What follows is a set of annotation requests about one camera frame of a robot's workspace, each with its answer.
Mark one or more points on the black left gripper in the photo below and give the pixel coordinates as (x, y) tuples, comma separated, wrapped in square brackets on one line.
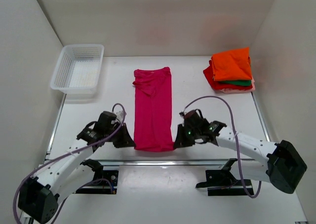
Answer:
[(126, 139)]

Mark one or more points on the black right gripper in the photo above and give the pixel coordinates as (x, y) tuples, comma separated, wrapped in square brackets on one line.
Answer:
[(180, 141)]

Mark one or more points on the magenta t shirt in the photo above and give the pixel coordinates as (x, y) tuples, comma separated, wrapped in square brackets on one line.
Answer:
[(153, 110)]

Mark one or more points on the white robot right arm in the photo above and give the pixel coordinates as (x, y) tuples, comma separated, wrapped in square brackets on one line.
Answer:
[(277, 163)]

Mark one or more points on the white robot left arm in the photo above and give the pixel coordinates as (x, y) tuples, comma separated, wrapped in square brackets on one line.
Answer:
[(44, 191)]

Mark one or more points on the pink folded t shirt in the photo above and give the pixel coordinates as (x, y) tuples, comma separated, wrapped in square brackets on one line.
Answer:
[(240, 89)]

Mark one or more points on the white plastic basket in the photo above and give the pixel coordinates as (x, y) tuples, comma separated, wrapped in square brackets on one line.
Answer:
[(78, 69)]

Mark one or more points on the green folded t shirt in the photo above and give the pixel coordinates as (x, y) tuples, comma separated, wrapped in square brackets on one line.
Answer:
[(244, 83)]

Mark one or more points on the orange folded t shirt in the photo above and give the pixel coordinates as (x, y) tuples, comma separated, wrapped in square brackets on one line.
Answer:
[(232, 65)]

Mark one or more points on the aluminium rail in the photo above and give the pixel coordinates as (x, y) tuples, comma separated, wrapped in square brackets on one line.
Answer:
[(204, 162)]

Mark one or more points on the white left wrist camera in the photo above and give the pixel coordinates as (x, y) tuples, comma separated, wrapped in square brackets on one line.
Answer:
[(119, 116)]

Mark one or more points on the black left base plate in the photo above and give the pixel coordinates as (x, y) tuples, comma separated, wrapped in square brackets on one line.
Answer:
[(103, 182)]

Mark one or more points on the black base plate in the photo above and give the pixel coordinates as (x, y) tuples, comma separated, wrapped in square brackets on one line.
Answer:
[(220, 182), (103, 182)]

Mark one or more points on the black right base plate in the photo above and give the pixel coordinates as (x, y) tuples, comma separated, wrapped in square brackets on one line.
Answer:
[(220, 182)]

